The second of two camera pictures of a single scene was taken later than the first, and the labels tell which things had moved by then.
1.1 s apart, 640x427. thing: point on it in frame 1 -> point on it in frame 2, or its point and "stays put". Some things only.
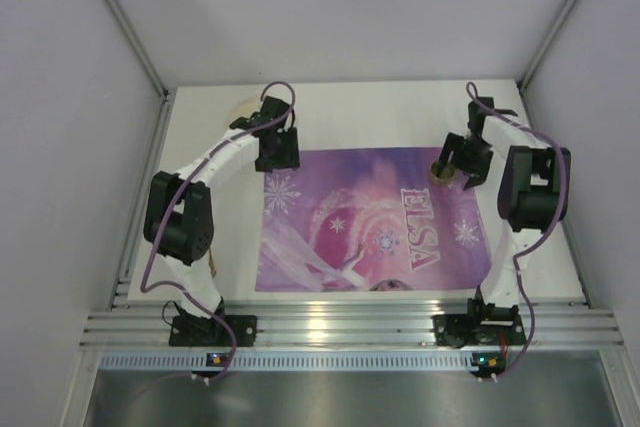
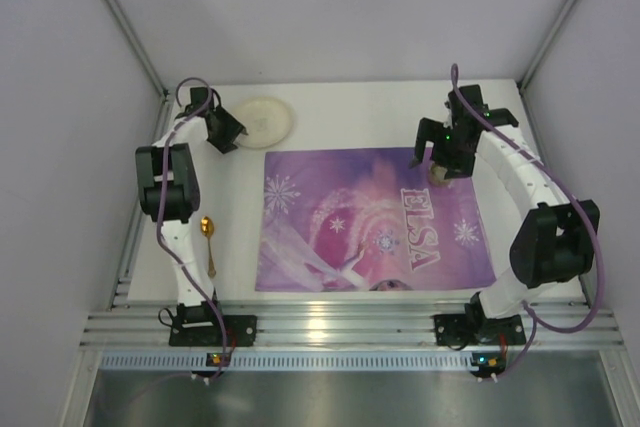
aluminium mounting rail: [340, 323] stays put
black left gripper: [276, 160] -> [226, 128]
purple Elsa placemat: [371, 220] stays put
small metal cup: [442, 174] stays put
